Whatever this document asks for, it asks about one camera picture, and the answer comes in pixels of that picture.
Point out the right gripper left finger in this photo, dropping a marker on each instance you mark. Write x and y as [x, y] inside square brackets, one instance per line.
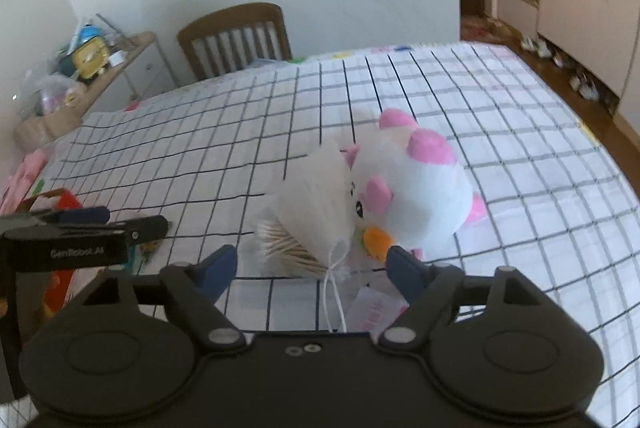
[192, 291]

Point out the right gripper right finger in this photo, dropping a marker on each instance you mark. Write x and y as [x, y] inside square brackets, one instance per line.
[429, 289]

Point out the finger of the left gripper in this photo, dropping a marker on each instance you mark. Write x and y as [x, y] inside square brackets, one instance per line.
[146, 230]
[81, 216]

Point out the cotton swab pack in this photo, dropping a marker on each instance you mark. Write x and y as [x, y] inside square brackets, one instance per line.
[282, 252]

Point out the white pink plush toy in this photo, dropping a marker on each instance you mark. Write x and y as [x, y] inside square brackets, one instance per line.
[408, 188]

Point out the red tin box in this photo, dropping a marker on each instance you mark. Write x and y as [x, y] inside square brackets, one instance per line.
[48, 258]

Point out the pink folded cloth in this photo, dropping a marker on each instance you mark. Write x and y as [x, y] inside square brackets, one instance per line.
[27, 174]

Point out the cardboard box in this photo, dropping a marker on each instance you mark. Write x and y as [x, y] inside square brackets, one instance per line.
[39, 131]

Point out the white polka dot cloth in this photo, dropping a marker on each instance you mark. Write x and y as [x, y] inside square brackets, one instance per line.
[168, 101]

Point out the clear plastic bag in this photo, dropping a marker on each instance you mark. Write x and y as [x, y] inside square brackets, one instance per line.
[57, 91]

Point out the wooden side desk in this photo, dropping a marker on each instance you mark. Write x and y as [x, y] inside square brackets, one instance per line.
[145, 73]

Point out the yellow toy clock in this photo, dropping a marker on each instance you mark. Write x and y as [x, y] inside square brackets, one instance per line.
[91, 58]

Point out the small white box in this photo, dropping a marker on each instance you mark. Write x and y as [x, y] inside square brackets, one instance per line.
[117, 58]

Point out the brown wooden chair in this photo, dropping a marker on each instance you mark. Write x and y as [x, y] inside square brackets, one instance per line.
[232, 39]

